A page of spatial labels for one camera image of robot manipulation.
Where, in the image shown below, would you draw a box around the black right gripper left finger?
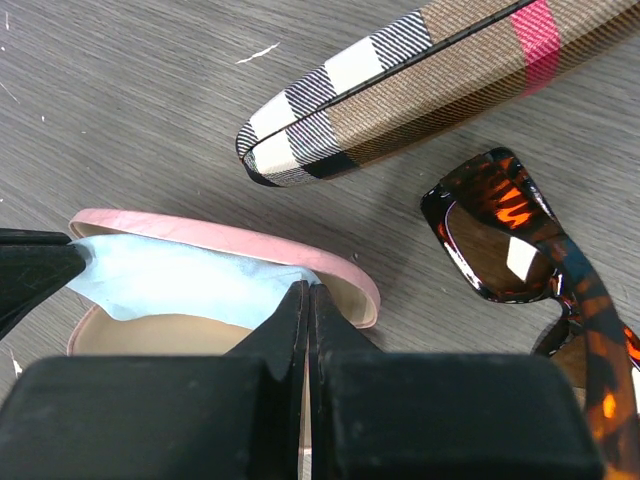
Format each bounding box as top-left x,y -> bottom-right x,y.
1,282 -> 309,479

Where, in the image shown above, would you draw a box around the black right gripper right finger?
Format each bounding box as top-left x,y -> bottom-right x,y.
309,286 -> 605,479

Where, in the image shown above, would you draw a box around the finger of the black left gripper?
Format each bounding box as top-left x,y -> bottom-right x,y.
0,228 -> 86,337

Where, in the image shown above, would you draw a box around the pink glasses case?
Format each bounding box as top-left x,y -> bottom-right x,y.
67,209 -> 380,355

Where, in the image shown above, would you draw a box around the light blue cloth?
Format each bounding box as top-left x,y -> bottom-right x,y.
67,234 -> 321,329

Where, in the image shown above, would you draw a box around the tortoiseshell brown sunglasses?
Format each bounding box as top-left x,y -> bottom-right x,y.
420,147 -> 639,479

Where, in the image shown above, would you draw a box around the brown striped glasses case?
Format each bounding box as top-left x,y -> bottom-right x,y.
236,1 -> 639,187

